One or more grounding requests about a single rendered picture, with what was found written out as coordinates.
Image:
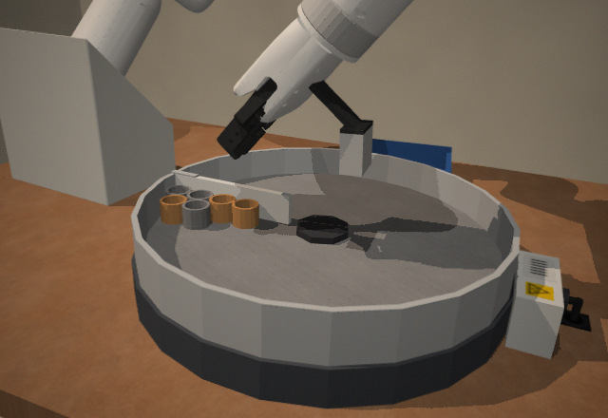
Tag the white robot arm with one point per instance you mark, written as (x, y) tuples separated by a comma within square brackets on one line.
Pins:
[(118, 28)]

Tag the grey metal bushing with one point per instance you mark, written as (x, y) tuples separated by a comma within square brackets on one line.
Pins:
[(198, 216), (178, 190), (200, 195)]

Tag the bronze bushing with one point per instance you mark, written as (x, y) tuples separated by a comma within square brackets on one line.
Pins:
[(221, 208), (245, 213), (171, 210)]

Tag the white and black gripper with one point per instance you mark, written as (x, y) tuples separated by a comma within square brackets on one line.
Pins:
[(298, 57)]

